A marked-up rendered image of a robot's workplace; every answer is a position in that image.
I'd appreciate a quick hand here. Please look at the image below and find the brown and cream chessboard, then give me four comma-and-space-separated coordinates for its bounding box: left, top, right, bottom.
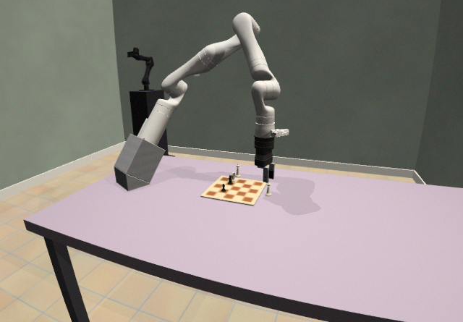
201, 176, 267, 206

